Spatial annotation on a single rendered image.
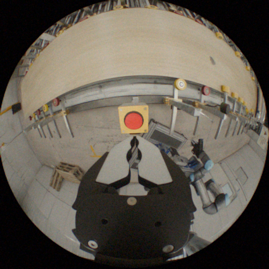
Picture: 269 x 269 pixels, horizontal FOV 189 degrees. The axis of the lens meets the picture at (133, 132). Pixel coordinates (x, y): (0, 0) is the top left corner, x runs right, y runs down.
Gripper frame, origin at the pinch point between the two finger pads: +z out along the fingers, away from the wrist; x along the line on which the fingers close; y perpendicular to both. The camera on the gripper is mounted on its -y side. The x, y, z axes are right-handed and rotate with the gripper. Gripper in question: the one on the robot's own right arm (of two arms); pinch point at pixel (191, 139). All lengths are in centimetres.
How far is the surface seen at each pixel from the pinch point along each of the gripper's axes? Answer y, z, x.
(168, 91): -43, 21, -23
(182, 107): -35, -20, -31
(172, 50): -73, -7, -29
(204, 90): -47.7, -8.1, -3.2
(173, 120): -20.3, 0.1, -25.4
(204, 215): 222, -101, 141
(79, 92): -51, 21, -114
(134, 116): -36, -41, -55
